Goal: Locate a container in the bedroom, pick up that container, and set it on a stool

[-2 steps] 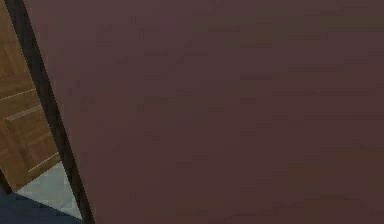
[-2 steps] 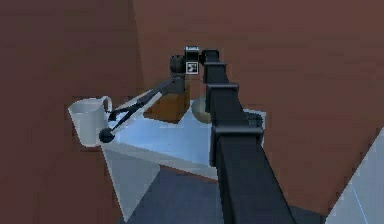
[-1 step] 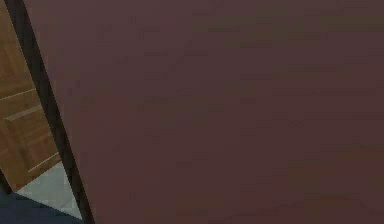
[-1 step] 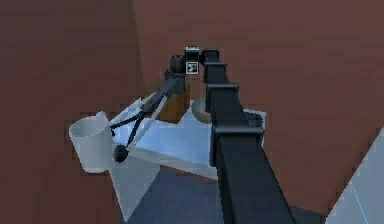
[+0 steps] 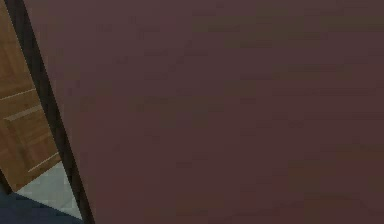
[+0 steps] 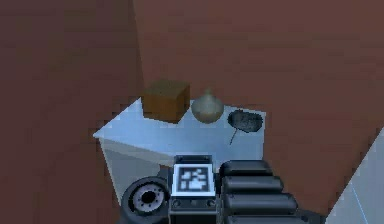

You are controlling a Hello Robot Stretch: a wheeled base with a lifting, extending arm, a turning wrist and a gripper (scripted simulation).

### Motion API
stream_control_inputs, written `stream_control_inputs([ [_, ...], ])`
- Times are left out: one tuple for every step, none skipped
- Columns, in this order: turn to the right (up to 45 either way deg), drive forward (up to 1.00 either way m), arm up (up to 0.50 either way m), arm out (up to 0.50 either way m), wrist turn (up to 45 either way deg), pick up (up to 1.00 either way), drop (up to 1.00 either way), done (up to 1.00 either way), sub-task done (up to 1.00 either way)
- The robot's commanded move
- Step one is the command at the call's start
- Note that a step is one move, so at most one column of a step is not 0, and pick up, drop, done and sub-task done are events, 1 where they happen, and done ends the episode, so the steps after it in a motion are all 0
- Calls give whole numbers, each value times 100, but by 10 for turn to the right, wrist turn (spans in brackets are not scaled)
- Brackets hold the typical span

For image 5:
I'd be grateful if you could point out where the brown wooden room door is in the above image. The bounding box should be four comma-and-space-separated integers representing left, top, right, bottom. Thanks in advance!
0, 0, 62, 193

